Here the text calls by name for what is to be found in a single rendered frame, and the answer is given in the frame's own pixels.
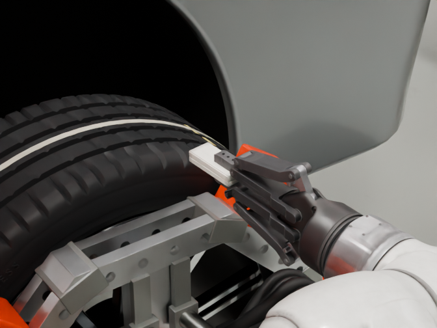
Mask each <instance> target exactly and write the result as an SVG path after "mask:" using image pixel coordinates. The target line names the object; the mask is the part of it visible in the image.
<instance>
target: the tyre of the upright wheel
mask: <svg viewBox="0 0 437 328"><path fill-rule="evenodd" d="M135 119H143V120H159V121H165V122H171V123H175V124H180V125H182V126H186V127H188V128H191V129H193V130H188V129H186V128H182V127H179V126H173V125H172V126H171V125H168V124H160V123H145V122H135V123H125V124H115V125H110V126H103V127H101V128H94V129H91V130H86V131H82V132H80V133H76V134H75V135H71V136H68V137H65V138H63V139H59V140H58V141H55V142H53V143H50V144H48V145H45V146H43V147H42V148H40V149H38V150H35V151H34V152H31V153H30V154H27V155H26V156H24V157H22V158H21V159H19V160H17V161H15V162H13V163H12V164H11V165H10V166H8V167H7V168H5V169H3V170H1V171H0V297H2V298H4V299H6V300H7V301H8V302H11V300H12V299H13V298H14V297H15V296H16V295H17V293H18V292H19V291H20V290H21V289H22V288H23V287H24V286H25V285H26V284H27V283H28V282H29V281H30V280H31V279H32V278H33V277H34V275H35V274H36V273H35V269H36V268H37V267H38V266H40V265H41V264H43V262H44V261H45V259H46V258H47V257H48V255H49V254H50V253H51V252H52V251H55V250H57V249H59V248H62V247H64V246H65V245H67V244H68V243H69V242H71V241H72V242H74V243H75V242H77V241H81V240H82V239H84V238H86V237H87V236H89V235H91V234H93V233H95V232H97V231H99V230H101V229H102V228H105V227H106V226H109V225H111V224H113V223H116V222H118V221H121V220H123V219H126V218H128V217H132V216H134V215H138V214H141V213H145V212H150V211H154V210H161V209H163V208H166V207H169V206H171V205H174V204H177V203H179V202H182V201H184V200H186V199H187V197H195V196H197V195H200V194H202V193H205V192H209V193H211V194H212V195H214V196H215V194H216V192H217V191H218V189H219V187H220V184H219V183H217V182H216V181H215V179H214V177H212V176H211V175H210V174H208V173H206V172H205V171H203V170H202V169H201V168H199V167H197V166H196V165H195V164H193V163H191V162H190V161H189V156H190V155H189V151H190V150H192V149H194V148H196V147H198V146H201V145H203V144H205V143H210V144H212V145H213V146H215V147H217V148H218V149H219V150H221V151H222V150H226V151H228V152H229V153H231V154H233V155H234V156H236V155H235V154H234V153H232V152H230V151H229V150H228V149H227V148H225V147H223V146H222V145H221V144H219V143H218V142H216V141H214V140H213V139H211V138H209V137H206V136H205V135H206V134H205V133H204V132H202V131H201V130H199V129H198V128H197V127H195V126H193V125H192V124H191V123H190V122H188V121H186V120H185V119H184V118H182V117H181V116H179V115H177V114H176V113H174V112H172V111H170V110H168V109H166V108H164V107H162V106H160V105H157V104H155V103H151V102H149V101H146V100H142V99H139V98H134V97H130V96H121V95H115V94H109V95H107V94H92V95H89V94H82V95H77V96H67V97H62V98H61V99H58V98H56V99H52V100H48V101H44V102H41V103H40V104H39V105H37V104H34V105H30V106H28V107H24V108H22V109H21V111H20V112H18V111H14V112H12V113H9V114H7V115H6V116H5V119H3V118H0V165H1V164H3V163H4V162H6V161H8V160H9V159H11V158H13V157H14V156H16V155H18V154H20V153H22V152H23V151H25V150H27V149H29V148H30V147H32V146H35V145H37V144H39V143H41V142H43V141H46V140H48V139H50V138H52V137H56V136H58V135H60V134H63V133H66V132H69V131H72V130H76V129H78V128H82V127H85V126H90V125H93V124H99V123H104V122H110V121H117V120H135ZM194 130H196V131H199V132H201V133H203V134H205V135H203V134H201V133H198V132H196V131H194ZM207 136H208V135H207Z"/></svg>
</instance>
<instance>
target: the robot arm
mask: <svg viewBox="0 0 437 328"><path fill-rule="evenodd" d="M189 155H190V156H189V161H190V162H191V163H193V164H195V165H196V166H197V167H199V168H201V169H202V170H203V171H205V172H206V173H208V174H210V175H211V176H212V177H214V179H215V181H216V182H217V183H219V184H220V185H222V186H223V187H225V188H226V189H227V190H225V192H224V195H225V197H226V198H227V199H229V198H232V197H233V198H235V203H233V208H234V210H235V211H236V212H237V213H238V214H239V215H240V216H241V217H242V218H243V219H244V220H245V221H246V222H247V223H248V224H249V225H250V226H251V227H252V228H253V229H254V230H255V231H256V232H257V233H258V234H259V235H260V236H261V237H262V238H263V239H264V240H265V241H266V242H267V243H268V244H269V245H270V246H271V247H272V248H273V249H274V250H275V251H276V252H277V253H278V255H279V257H280V258H281V259H282V261H283V263H284V264H285V265H286V266H288V267H289V266H291V265H292V264H294V263H295V262H298V261H299V260H302V262H303V263H304V264H306V265H307V266H308V267H310V268H311V269H313V270H314V271H316V272H317V273H318V274H320V275H321V276H323V277H324V280H321V281H319V282H316V283H313V284H311V285H309V286H306V287H304V288H301V289H299V290H297V291H295V292H293V293H292V294H290V295H288V296H287V297H285V298H284V299H282V300H281V301H279V302H278V303H277V304H275V305H274V306H273V307H272V308H271V309H270V310H269V311H268V313H267V315H266V318H265V319H264V320H263V322H262V324H261V325H260V327H259V328H437V247H434V246H431V245H427V244H425V243H423V242H421V241H419V240H417V239H416V238H415V237H413V236H412V235H410V234H408V233H406V232H403V231H402V230H400V229H398V228H397V227H395V226H393V225H392V224H390V223H389V222H387V221H385V220H383V219H382V218H380V217H379V216H377V215H362V214H360V213H359V212H357V211H356V210H354V209H352V208H351V207H349V206H348V205H346V204H344V203H342V202H337V201H333V200H328V199H326V198H325V197H324V196H323V195H322V193H321V192H320V191H319V190H318V189H317V188H314V187H312V186H311V183H310V180H309V178H308V174H309V173H310V172H311V171H312V167H311V165H310V164H309V163H308V162H304V163H297V164H296V163H292V162H289V161H286V160H283V159H280V158H277V157H273V156H270V155H267V154H264V153H261V152H257V151H255V150H250V151H248V152H245V153H244V154H241V155H240V156H237V157H236V156H234V155H233V154H231V153H229V152H228V151H226V150H222V151H221V150H219V149H218V148H217V147H215V146H213V145H212V144H210V143H205V144H203V145H201V146H198V147H196V148H194V149H192V150H190V151H189ZM285 182H287V183H286V184H287V185H286V184H284V183H285ZM247 208H250V209H249V210H247Z"/></svg>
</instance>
